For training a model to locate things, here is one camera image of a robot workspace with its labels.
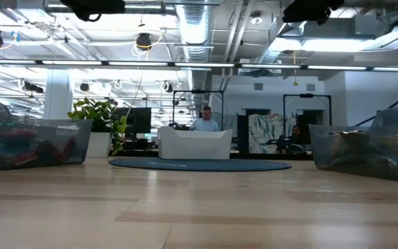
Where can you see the long ceiling light strip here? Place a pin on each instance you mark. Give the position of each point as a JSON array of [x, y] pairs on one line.
[[140, 63]]

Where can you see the white room column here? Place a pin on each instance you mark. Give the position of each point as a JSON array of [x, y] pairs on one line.
[[57, 93]]

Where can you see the black computer monitor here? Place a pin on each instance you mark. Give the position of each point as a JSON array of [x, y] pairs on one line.
[[140, 121]]

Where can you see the white plastic basket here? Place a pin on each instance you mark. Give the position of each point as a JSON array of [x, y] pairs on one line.
[[195, 145]]

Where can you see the black station frame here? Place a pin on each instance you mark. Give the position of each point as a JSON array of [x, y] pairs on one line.
[[329, 107], [173, 107]]

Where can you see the potted green plant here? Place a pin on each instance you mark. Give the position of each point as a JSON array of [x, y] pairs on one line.
[[95, 110]]

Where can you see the black table frame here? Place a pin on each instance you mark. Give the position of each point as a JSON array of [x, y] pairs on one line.
[[302, 156]]

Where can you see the round dark blue mat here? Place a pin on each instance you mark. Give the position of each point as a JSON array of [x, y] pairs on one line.
[[202, 165]]

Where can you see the crumpled grey cover sheet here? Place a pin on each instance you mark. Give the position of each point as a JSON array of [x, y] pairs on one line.
[[264, 133]]

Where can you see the person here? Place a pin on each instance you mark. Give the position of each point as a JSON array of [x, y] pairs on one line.
[[205, 124], [295, 133]]

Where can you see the translucent grey plastic bin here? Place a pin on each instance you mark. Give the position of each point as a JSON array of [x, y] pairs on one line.
[[47, 124], [323, 138]]

